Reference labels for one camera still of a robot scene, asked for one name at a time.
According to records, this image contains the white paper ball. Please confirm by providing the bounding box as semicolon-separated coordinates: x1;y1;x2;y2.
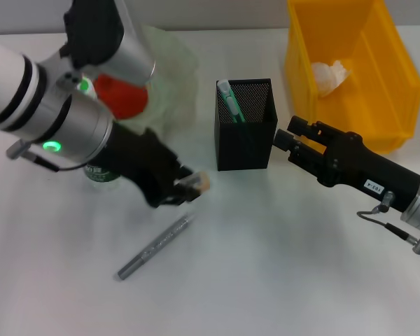
311;59;354;99

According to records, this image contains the green utility knife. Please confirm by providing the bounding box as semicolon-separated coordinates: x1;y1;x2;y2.
217;78;248;123

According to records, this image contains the black mesh pen holder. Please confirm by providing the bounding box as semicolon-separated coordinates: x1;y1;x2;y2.
215;78;279;172

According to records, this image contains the right gripper cable with plugs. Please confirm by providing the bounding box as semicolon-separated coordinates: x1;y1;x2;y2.
356;190;420;256

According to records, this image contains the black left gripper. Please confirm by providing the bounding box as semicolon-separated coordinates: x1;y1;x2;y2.
90;123;201;210

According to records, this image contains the silver glitter pen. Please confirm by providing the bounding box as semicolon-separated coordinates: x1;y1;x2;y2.
118;211;197;281

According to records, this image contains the beige eraser with barcode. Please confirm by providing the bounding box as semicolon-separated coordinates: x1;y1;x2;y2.
174;170;211;193

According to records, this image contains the clear water bottle green label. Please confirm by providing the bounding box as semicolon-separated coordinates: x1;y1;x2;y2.
75;75;122;190

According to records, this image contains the green glass fruit plate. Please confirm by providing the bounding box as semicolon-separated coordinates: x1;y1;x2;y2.
139;24;200;141

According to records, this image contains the yellow plastic bin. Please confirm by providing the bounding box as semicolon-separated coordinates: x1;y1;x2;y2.
283;0;420;158

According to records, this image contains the red-orange plush orange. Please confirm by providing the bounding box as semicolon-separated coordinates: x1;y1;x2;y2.
94;73;150;120

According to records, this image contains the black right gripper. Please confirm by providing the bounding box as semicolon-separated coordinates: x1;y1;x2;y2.
272;115;420;214

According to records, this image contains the gripper cable with plugs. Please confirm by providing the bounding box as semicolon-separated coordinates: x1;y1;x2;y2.
6;139;88;173
356;190;420;256

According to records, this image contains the left gripper cable with plugs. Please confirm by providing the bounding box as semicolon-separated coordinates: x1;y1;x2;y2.
6;139;88;173

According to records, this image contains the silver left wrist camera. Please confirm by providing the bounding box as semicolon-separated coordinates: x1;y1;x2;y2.
57;0;157;92

